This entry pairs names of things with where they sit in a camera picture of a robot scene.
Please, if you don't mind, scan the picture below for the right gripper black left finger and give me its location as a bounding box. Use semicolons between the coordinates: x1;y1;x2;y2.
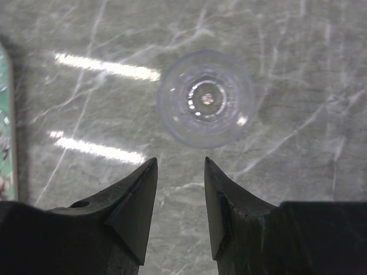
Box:
1;158;158;275

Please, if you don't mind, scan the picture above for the clear glass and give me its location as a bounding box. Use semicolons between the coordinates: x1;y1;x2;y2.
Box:
157;50;255;149

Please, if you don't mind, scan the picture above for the green floral bird tray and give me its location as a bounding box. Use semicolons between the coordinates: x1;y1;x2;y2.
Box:
1;45;18;201

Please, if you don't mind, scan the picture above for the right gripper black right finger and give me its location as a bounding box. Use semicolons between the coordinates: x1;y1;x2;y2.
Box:
204;158;366;274

